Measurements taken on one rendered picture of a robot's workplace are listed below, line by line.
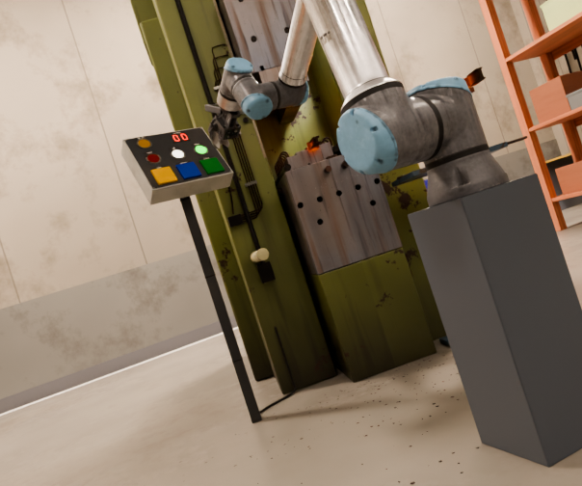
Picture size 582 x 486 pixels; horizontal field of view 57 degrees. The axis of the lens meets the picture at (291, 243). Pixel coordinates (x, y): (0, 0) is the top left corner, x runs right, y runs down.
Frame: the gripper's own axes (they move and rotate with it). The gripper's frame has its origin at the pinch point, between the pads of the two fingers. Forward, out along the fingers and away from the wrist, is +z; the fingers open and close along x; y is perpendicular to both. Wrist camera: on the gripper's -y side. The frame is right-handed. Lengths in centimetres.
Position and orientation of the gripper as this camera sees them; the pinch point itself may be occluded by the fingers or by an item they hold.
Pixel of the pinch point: (216, 144)
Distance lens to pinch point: 208.1
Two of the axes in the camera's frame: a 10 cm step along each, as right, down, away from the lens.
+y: 5.2, 7.4, -4.3
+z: -2.9, 6.3, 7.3
